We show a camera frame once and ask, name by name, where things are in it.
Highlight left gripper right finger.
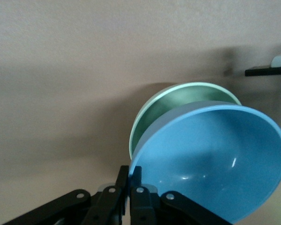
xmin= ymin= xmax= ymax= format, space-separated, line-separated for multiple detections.
xmin=130 ymin=165 xmax=234 ymax=225

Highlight pale green bowl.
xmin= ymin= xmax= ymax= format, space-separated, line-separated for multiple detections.
xmin=129 ymin=82 xmax=242 ymax=161

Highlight blue bowl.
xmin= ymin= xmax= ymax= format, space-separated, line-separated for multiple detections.
xmin=128 ymin=101 xmax=281 ymax=225

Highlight brown table mat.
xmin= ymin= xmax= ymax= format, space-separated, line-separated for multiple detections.
xmin=0 ymin=0 xmax=281 ymax=225

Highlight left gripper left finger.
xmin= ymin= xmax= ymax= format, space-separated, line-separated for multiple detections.
xmin=2 ymin=165 xmax=129 ymax=225

